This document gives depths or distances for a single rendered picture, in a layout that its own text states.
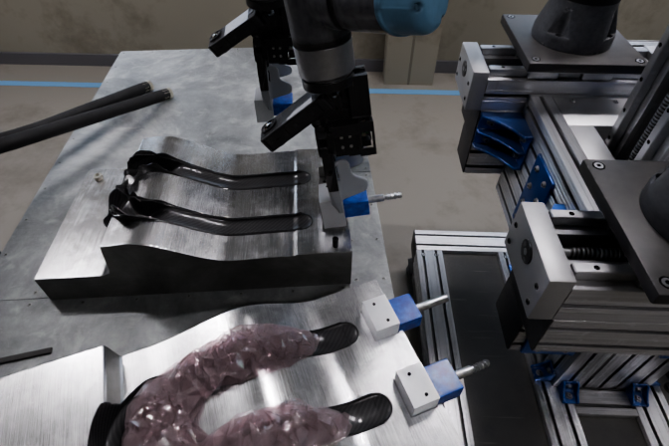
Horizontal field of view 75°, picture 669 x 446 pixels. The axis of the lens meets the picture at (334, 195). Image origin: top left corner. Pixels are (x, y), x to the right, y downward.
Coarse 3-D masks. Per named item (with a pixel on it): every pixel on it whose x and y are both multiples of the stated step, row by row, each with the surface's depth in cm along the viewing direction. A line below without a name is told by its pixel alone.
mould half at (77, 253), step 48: (144, 144) 81; (192, 144) 83; (96, 192) 82; (144, 192) 72; (192, 192) 75; (240, 192) 79; (288, 192) 78; (96, 240) 74; (144, 240) 65; (192, 240) 69; (240, 240) 71; (288, 240) 71; (48, 288) 70; (96, 288) 71; (144, 288) 72; (192, 288) 73; (240, 288) 74
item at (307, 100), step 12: (312, 96) 60; (288, 108) 62; (300, 108) 59; (312, 108) 58; (324, 108) 59; (276, 120) 62; (288, 120) 59; (300, 120) 59; (312, 120) 60; (264, 132) 61; (276, 132) 60; (288, 132) 60; (264, 144) 62; (276, 144) 61
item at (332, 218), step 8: (320, 184) 71; (320, 192) 70; (328, 192) 69; (360, 192) 70; (400, 192) 71; (320, 200) 68; (328, 200) 68; (344, 200) 69; (352, 200) 69; (360, 200) 69; (368, 200) 70; (376, 200) 70; (328, 208) 68; (344, 208) 69; (352, 208) 69; (360, 208) 69; (368, 208) 69; (328, 216) 69; (336, 216) 69; (344, 216) 69; (352, 216) 70; (328, 224) 70; (336, 224) 70; (344, 224) 70
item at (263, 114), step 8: (256, 88) 90; (256, 96) 88; (288, 96) 90; (256, 104) 87; (264, 104) 88; (272, 104) 88; (280, 104) 88; (288, 104) 88; (256, 112) 89; (264, 112) 89; (272, 112) 89; (264, 120) 90
